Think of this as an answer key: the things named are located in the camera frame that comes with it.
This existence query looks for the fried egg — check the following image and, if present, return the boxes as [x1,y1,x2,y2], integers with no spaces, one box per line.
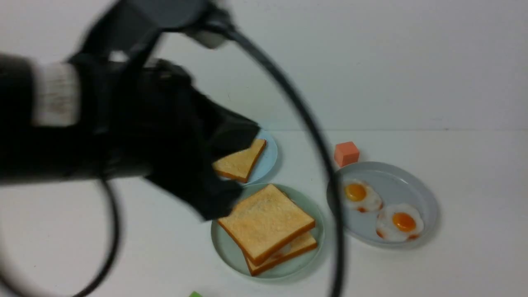
[375,203,425,243]
[343,180,384,213]
[269,243,295,261]

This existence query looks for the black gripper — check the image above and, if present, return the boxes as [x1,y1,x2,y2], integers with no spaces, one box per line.
[68,53,260,221]

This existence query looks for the green block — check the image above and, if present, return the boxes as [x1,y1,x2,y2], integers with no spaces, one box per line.
[189,291,203,297]

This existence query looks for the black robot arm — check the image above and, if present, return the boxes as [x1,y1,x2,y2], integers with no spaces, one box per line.
[1,54,260,220]

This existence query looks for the grey egg plate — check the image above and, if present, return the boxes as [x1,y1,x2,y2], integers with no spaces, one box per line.
[334,161,439,249]

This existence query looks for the orange cube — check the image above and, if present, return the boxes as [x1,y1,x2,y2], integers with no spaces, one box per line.
[334,141,360,168]

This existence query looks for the black camera cable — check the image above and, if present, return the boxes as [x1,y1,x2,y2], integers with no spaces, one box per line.
[0,25,347,297]

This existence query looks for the mint green centre plate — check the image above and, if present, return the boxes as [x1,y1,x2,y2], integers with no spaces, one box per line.
[211,184,326,282]

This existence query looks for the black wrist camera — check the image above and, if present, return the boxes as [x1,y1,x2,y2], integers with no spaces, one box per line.
[77,0,234,61]

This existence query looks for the toast slice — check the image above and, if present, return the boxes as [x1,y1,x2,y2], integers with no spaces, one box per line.
[212,139,266,184]
[244,232,318,276]
[218,184,316,265]

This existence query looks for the light blue bread plate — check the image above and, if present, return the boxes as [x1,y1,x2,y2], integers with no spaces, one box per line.
[245,129,278,185]

